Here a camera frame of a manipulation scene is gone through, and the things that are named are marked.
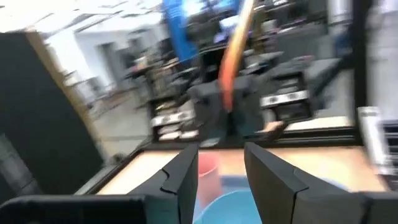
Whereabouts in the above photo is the blue ribbed bowl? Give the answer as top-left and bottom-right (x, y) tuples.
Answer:
(192, 189), (264, 224)

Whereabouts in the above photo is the pink cup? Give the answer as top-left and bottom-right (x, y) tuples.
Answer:
(197, 153), (223, 212)

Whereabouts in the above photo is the spoon with orange handle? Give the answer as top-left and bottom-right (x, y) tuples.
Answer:
(217, 0), (256, 112)

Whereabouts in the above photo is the blue plastic tray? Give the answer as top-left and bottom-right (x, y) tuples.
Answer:
(220, 175), (351, 194)

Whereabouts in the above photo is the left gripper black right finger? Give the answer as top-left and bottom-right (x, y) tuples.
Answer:
(244, 142), (398, 224)

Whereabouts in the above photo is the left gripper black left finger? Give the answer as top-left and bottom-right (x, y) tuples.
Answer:
(0, 143), (199, 224)

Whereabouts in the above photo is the blue banner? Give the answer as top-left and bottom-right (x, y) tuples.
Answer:
(162, 0), (200, 64)

